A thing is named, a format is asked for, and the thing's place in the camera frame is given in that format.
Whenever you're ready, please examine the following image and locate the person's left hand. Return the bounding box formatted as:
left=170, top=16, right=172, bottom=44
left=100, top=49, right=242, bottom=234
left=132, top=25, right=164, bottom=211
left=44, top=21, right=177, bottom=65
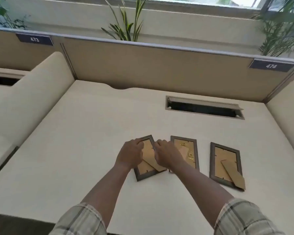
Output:
left=115, top=139, right=144, bottom=171

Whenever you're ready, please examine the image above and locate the person's right hand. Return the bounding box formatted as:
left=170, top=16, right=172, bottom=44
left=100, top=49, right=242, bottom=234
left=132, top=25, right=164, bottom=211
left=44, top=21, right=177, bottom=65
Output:
left=153, top=139, right=185, bottom=171

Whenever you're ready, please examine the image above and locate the grey picture frame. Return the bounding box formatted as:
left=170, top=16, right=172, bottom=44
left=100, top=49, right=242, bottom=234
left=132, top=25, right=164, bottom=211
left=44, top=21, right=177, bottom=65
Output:
left=133, top=135, right=167, bottom=182
left=209, top=142, right=246, bottom=192
left=169, top=136, right=200, bottom=172

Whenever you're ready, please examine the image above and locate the person's right forearm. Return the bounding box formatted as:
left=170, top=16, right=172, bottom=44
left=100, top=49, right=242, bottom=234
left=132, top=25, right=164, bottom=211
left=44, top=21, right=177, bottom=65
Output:
left=167, top=160, right=235, bottom=229

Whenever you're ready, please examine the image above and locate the person's left forearm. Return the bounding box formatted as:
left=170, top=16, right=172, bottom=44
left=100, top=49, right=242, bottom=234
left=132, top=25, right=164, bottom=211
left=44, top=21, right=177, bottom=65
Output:
left=80, top=161, right=135, bottom=219

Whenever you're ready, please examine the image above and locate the beige desk partition panel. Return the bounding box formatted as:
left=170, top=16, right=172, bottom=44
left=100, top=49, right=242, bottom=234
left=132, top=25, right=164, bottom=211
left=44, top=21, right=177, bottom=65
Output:
left=63, top=37, right=294, bottom=103
left=0, top=28, right=77, bottom=80

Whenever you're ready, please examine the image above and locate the cream side divider panel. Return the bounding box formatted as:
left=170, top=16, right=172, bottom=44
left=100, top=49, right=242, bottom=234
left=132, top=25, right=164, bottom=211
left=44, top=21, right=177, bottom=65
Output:
left=266, top=79, right=294, bottom=165
left=0, top=51, right=75, bottom=147

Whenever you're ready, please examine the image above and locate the long-leaved green plant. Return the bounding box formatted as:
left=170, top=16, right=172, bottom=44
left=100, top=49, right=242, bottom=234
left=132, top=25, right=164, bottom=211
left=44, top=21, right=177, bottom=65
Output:
left=101, top=0, right=148, bottom=42

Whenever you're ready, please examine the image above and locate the dark blue number sign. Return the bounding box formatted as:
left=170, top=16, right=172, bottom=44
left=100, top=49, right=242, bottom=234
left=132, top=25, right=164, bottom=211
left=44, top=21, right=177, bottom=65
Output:
left=249, top=59, right=294, bottom=73
left=15, top=33, right=54, bottom=46

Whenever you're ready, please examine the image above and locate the window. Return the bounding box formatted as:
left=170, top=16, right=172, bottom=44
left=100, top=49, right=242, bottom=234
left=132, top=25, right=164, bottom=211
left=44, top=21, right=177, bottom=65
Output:
left=127, top=0, right=294, bottom=11

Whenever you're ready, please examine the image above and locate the feathery palm plant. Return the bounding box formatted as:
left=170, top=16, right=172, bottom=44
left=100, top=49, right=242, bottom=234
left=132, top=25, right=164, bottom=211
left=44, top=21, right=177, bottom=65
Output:
left=250, top=0, right=294, bottom=57

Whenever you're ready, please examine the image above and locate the small leafy green plant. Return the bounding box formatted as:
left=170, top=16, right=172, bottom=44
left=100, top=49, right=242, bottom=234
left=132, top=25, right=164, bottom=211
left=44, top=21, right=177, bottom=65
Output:
left=0, top=0, right=31, bottom=30

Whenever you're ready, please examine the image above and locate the grey cable tray opening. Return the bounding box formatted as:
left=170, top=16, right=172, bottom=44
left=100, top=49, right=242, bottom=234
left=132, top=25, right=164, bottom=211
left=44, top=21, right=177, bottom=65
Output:
left=166, top=96, right=245, bottom=120

